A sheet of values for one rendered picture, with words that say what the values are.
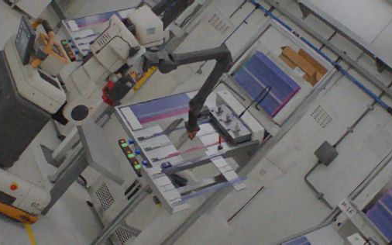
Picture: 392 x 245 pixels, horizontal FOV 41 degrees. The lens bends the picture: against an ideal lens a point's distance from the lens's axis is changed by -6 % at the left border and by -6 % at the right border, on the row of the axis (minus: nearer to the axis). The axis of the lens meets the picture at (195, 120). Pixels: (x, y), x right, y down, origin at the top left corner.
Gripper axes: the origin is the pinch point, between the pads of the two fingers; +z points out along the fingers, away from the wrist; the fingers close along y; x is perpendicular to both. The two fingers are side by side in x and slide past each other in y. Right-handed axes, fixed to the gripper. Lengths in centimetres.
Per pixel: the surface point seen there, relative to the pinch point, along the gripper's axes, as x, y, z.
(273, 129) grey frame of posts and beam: -45, -23, -9
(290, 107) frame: -56, -22, -22
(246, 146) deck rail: -27.8, -21.0, 1.4
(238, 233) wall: -76, 39, 167
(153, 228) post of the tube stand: 46, -46, 19
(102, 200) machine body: 53, 30, 63
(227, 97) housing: -36.7, 21.1, -7.0
